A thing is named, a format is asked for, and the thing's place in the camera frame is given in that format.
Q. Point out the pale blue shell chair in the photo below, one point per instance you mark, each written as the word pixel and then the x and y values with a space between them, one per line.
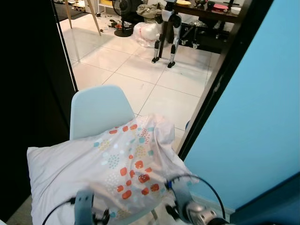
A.
pixel 98 110

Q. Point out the black sliding door panel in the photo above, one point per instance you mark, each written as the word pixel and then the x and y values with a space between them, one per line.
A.
pixel 28 93

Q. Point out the clear plastic bag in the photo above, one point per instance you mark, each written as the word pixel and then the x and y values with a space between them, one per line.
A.
pixel 146 33

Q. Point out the standing silver humanoid robot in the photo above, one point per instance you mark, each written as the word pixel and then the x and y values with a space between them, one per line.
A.
pixel 175 28

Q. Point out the black floor fan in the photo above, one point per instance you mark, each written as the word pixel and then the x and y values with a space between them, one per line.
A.
pixel 123 32

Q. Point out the dark wooden table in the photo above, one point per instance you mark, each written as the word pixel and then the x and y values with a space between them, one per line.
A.
pixel 220 23

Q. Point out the wooden easel legs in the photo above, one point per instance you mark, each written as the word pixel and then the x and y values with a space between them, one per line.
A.
pixel 95 21

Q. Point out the khaki cloth pile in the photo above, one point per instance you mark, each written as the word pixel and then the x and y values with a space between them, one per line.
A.
pixel 150 11

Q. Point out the red flat dish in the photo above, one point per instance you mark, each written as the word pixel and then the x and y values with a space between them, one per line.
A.
pixel 219 7

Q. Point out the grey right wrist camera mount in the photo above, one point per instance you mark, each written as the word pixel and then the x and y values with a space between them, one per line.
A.
pixel 181 193

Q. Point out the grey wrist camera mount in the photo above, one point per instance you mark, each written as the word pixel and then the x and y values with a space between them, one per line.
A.
pixel 181 193
pixel 84 206

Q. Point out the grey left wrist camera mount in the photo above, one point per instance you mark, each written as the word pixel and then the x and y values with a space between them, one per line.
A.
pixel 84 206

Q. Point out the dark teal bed frame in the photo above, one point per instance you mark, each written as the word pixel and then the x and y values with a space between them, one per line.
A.
pixel 272 201

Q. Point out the black door frame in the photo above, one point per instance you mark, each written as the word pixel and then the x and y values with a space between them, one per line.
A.
pixel 225 65

